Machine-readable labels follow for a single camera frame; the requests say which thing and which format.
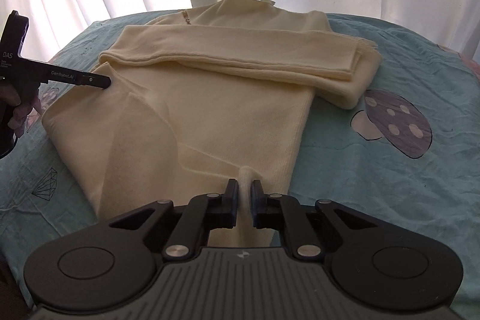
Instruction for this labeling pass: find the cream knit sweater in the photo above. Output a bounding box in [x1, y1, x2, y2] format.
[42, 0, 382, 247]

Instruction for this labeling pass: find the left hand purple glove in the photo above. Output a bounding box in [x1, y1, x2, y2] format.
[1, 81, 43, 138]

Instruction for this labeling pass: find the teal mushroom print bedsheet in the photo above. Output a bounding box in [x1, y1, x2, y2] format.
[0, 10, 480, 291]

